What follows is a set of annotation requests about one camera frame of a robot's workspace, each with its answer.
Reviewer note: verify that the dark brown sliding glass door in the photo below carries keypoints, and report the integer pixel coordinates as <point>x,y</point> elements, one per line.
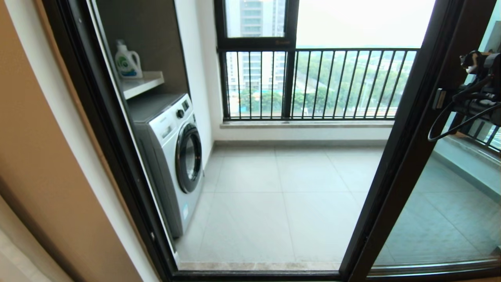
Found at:
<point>395,168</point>

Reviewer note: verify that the white detergent bottle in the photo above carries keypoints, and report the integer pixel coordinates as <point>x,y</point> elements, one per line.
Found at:
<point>127,62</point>

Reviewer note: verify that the silver front-load washing machine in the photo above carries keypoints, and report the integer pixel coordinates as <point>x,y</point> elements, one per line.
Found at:
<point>170,156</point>

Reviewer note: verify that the white wall shelf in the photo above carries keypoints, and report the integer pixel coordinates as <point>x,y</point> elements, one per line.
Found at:
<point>143,83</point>

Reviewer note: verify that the stone window sill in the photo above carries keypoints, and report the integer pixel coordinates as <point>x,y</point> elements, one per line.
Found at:
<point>307,124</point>

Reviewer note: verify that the black balcony railing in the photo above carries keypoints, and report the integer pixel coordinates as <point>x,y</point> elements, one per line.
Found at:
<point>352,50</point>

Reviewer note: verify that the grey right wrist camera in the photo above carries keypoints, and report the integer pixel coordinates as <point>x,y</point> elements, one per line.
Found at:
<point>439,98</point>

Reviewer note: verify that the black window frame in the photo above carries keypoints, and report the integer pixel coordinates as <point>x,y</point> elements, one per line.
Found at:
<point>256,43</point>

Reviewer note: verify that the dark brown cabinet niche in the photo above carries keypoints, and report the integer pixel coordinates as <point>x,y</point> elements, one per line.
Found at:
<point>150,31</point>

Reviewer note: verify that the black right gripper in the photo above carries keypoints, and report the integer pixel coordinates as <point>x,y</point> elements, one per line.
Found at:
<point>489,98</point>

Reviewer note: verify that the black side railing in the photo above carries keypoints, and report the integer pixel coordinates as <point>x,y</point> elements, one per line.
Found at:
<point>487,135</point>

